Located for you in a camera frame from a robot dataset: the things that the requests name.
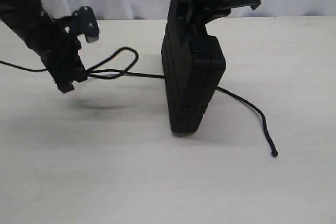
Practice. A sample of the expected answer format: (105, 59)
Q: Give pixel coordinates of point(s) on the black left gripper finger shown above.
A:
(78, 72)
(64, 82)

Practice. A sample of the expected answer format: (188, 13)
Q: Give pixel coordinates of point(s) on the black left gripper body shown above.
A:
(61, 45)

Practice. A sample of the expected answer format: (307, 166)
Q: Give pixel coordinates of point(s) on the black plastic carrying case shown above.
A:
(193, 65)

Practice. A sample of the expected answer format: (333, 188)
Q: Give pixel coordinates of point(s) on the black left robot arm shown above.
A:
(26, 18)

